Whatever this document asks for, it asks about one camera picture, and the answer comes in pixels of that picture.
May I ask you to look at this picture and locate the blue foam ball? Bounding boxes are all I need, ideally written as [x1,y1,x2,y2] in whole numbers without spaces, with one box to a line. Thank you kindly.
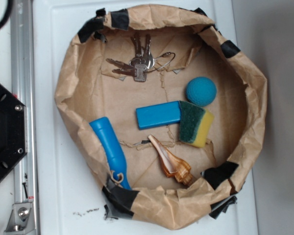
[186,77,217,107]

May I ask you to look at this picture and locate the blue rectangular block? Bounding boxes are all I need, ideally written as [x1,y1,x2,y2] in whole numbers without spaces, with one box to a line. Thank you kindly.
[136,101,181,130]

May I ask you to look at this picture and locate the brown paper-lined round bin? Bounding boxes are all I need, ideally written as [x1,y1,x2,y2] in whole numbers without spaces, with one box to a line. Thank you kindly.
[55,4,267,230]

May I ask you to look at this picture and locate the yellow green sponge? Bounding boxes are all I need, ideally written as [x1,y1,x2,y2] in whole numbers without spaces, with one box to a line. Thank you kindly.
[179,101,214,148]

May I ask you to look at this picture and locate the brown spiral seashell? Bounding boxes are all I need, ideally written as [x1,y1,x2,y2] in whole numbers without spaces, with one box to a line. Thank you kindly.
[148,135,195,187]

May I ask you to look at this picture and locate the bunch of silver keys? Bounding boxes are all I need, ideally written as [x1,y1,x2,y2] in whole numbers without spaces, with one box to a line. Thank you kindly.
[106,33,155,82]

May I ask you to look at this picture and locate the white tray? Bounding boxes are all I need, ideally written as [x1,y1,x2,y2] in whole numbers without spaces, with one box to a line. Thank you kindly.
[32,0,258,235]

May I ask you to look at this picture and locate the blue plastic handle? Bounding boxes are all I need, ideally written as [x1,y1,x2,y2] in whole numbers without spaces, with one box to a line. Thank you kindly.
[89,117,131,190]

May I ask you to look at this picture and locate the wire key ring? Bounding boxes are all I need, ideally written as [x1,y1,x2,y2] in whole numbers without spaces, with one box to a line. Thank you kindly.
[147,52,176,72]

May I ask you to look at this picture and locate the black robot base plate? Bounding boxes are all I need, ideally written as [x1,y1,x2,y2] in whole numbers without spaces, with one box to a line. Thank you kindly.
[0,84,27,183]

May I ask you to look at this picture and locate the aluminium profile rail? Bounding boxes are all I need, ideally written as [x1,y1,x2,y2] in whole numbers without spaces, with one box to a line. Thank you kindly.
[11,0,41,235]

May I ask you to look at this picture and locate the metal corner bracket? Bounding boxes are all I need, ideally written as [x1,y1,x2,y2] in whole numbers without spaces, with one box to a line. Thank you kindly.
[4,202,35,235]

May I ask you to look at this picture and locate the black cable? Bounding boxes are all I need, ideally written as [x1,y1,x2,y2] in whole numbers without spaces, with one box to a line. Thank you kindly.
[0,0,14,36]

